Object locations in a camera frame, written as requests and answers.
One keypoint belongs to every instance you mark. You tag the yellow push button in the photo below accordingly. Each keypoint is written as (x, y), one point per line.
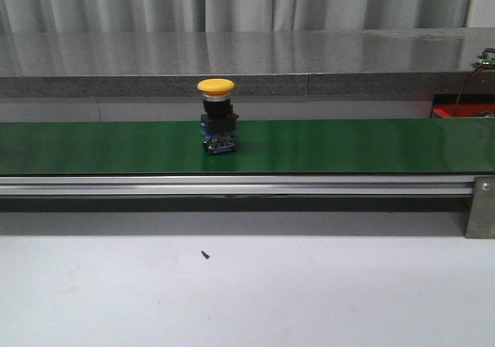
(218, 123)

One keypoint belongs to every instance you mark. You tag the grey stone counter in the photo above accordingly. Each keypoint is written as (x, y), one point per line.
(169, 64)

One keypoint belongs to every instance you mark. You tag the green conveyor belt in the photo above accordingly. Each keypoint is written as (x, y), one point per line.
(361, 146)

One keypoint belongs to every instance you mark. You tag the red plastic tray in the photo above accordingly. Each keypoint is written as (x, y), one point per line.
(470, 105)

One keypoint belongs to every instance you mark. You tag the small green circuit board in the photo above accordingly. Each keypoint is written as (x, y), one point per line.
(486, 60)

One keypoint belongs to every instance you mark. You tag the grey curtain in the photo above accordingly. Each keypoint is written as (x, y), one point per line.
(21, 16)

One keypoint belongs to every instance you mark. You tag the aluminium conveyor frame rail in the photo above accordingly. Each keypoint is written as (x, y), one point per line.
(239, 185)

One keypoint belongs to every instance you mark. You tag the steel conveyor end bracket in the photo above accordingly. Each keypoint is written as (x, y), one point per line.
(481, 215)

